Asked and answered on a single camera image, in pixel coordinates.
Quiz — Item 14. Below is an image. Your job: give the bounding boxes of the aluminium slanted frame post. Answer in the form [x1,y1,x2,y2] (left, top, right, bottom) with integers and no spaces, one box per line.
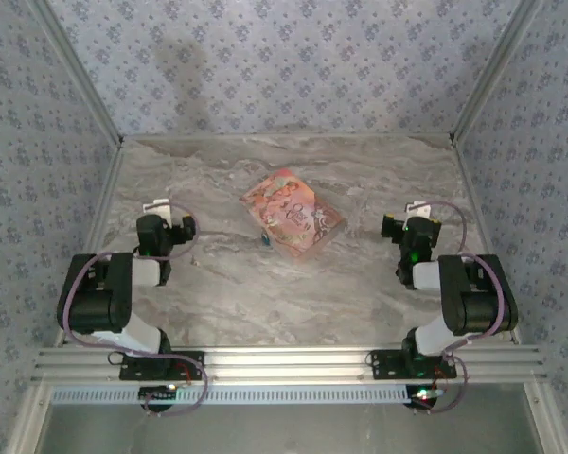
[30,0,125,146]
[449,0,541,143]

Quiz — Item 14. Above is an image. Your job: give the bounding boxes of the aluminium lower frame post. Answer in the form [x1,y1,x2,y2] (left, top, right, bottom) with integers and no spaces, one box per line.
[4,382,53,454]
[523,381,568,454]

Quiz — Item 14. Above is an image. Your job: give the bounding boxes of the white slotted cable duct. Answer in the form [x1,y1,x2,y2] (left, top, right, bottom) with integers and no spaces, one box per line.
[50,385,420,406]

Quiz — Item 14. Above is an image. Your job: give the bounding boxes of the black controller board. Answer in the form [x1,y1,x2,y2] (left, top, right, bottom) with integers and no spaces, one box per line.
[138,385,180,403]
[405,385,449,409]

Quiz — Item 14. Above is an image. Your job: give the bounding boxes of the aluminium table side rail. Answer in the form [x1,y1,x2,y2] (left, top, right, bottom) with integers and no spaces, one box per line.
[452,136,523,345]
[56,141,125,349]

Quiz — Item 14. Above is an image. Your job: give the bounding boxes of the grey metal panel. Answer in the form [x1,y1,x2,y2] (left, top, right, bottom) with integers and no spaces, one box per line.
[40,401,545,454]

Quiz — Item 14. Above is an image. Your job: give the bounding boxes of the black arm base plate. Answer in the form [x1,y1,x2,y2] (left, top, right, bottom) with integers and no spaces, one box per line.
[368,349,458,380]
[118,351,205,381]

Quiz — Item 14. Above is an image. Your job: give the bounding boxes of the aluminium table back rail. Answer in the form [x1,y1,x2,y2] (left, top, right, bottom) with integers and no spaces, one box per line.
[122,133,455,142]

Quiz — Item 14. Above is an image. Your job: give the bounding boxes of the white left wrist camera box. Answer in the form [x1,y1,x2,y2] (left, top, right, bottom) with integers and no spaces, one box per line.
[142,198,172,221]

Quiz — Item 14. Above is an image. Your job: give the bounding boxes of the aluminium front cross beam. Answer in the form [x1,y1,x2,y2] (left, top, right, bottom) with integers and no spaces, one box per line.
[30,346,549,385]

